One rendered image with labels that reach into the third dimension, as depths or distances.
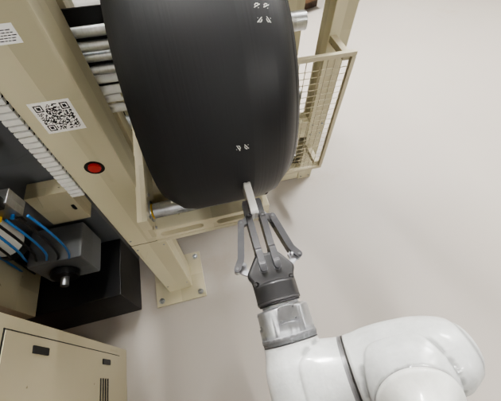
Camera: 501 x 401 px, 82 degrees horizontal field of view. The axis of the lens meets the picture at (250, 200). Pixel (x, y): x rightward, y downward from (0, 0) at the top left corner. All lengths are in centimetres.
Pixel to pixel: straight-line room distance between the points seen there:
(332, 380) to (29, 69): 69
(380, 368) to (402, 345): 4
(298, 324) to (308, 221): 143
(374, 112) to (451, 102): 71
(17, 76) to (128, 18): 25
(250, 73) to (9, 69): 41
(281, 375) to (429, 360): 19
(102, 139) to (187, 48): 35
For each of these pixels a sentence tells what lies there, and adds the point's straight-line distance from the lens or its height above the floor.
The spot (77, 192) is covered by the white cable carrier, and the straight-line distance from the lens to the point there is 91.
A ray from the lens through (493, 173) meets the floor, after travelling 269.
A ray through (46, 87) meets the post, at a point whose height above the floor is 129.
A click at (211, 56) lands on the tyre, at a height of 137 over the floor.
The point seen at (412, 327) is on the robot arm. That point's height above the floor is 119.
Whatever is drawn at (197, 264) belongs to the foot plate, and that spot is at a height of 1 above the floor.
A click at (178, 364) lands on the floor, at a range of 165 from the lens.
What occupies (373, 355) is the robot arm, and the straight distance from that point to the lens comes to 46.
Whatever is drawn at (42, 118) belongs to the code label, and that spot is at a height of 122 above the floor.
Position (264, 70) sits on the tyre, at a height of 135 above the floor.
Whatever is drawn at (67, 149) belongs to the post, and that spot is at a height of 113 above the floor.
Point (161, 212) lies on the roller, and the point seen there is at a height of 91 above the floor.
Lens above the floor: 161
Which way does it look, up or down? 57 degrees down
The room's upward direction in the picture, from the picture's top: straight up
